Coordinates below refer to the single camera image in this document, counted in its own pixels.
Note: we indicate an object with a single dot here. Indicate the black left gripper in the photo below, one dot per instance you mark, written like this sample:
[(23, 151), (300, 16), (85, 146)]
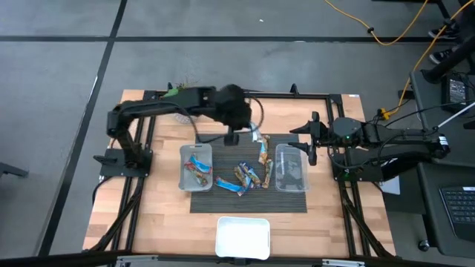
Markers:
[(232, 105)]

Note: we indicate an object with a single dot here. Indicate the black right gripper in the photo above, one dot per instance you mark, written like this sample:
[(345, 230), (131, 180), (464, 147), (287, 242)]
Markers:
[(315, 138)]

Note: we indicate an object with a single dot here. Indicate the orange green granola bar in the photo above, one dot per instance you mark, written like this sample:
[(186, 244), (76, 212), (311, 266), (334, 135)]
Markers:
[(268, 173)]

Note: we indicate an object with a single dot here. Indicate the dark blue granola bar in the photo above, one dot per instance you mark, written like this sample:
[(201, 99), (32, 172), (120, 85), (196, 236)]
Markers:
[(253, 174)]

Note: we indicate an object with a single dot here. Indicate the light blue granola bar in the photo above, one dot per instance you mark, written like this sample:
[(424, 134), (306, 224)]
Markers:
[(226, 184), (201, 165)]

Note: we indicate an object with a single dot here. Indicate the red green granola bar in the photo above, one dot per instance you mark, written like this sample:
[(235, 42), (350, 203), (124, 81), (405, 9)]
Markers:
[(194, 174)]

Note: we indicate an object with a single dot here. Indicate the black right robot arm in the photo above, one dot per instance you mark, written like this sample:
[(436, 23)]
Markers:
[(401, 142)]

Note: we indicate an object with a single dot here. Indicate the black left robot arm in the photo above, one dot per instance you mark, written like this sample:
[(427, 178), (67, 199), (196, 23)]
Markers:
[(156, 105)]

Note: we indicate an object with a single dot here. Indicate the clear plastic bin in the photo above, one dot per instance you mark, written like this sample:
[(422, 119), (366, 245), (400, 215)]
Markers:
[(293, 167), (195, 185)]

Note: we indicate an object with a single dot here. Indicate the succulent in white pot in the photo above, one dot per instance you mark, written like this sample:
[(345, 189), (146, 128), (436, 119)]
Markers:
[(183, 118)]

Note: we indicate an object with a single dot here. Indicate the dark ribbed table mat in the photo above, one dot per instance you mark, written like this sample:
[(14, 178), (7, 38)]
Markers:
[(252, 200)]

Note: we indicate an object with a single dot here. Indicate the yellow power plug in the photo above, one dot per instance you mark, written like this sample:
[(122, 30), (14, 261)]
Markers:
[(386, 113)]

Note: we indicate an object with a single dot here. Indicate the white paper sheet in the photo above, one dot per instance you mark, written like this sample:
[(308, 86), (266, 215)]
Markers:
[(391, 185)]

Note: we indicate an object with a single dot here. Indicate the white rectangular tray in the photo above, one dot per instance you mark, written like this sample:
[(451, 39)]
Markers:
[(243, 237)]

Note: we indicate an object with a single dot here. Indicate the grey desk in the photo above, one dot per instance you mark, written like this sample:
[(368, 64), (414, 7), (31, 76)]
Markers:
[(434, 207)]

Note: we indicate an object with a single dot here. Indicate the black power adapter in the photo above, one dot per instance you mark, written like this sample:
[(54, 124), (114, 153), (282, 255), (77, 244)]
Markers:
[(456, 91)]

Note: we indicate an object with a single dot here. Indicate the black caster wheel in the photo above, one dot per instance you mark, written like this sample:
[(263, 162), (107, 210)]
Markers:
[(423, 244)]

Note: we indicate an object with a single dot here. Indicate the person's shoe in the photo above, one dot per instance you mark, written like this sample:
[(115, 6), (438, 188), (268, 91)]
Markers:
[(443, 32), (441, 55)]

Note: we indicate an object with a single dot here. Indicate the black laptop keyboard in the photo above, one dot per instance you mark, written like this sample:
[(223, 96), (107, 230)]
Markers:
[(460, 211)]

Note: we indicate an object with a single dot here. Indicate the grey stand foot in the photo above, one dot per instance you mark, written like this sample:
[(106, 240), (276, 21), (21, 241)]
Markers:
[(11, 170)]

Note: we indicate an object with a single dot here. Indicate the black rig beam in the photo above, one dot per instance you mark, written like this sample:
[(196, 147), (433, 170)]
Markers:
[(55, 259)]

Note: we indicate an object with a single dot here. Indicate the black aluminium table frame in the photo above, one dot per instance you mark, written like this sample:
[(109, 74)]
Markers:
[(311, 95)]

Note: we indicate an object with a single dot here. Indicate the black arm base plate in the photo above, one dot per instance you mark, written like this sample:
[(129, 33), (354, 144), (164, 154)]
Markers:
[(111, 168)]

